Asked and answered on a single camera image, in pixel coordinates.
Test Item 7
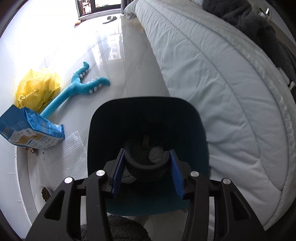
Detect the black curved plastic part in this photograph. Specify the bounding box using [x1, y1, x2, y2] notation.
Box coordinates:
[125, 151, 170, 170]

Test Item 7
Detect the black trash bin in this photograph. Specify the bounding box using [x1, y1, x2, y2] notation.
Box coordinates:
[87, 97, 209, 216]

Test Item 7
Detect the pet food bowl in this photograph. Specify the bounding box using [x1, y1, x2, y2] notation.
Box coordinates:
[41, 187, 51, 202]

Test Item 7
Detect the flat bubble wrap sheet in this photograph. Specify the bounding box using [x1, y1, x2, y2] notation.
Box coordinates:
[41, 130, 88, 179]

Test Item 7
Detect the blue pet food bag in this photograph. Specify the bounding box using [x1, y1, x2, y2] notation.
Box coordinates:
[1, 105, 65, 149]

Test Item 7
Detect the blue plush toy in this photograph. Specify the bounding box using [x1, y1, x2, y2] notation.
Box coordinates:
[40, 62, 110, 118]

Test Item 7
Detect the yellow plastic bag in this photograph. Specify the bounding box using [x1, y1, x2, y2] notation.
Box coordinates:
[15, 69, 61, 113]

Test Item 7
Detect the dark grey fleece blanket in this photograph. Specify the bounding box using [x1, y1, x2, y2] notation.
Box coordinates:
[202, 0, 295, 82]

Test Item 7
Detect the grey slipper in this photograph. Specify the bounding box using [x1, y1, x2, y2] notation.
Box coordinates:
[103, 16, 117, 24]

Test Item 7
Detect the window with dark frame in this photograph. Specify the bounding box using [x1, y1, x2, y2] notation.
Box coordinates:
[75, 0, 121, 21]

